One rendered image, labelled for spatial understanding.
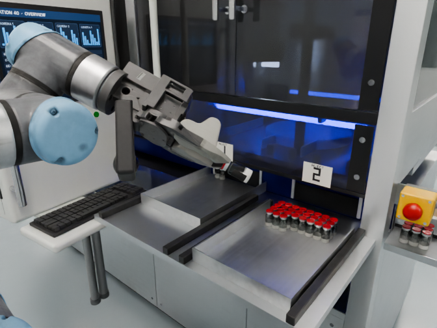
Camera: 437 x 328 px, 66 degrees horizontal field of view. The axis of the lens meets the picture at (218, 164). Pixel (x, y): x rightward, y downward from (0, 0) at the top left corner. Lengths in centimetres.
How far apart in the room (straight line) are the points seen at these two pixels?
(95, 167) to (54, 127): 103
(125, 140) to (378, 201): 67
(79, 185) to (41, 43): 90
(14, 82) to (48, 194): 82
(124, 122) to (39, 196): 85
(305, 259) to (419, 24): 57
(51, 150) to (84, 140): 4
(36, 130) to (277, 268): 60
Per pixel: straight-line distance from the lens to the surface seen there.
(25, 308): 226
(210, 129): 50
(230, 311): 148
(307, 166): 99
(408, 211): 90
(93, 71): 53
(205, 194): 115
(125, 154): 49
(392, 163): 91
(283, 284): 78
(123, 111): 51
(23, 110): 42
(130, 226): 99
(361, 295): 110
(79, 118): 41
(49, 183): 133
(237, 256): 84
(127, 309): 206
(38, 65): 55
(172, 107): 51
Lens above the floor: 137
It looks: 20 degrees down
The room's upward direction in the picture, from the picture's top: straight up
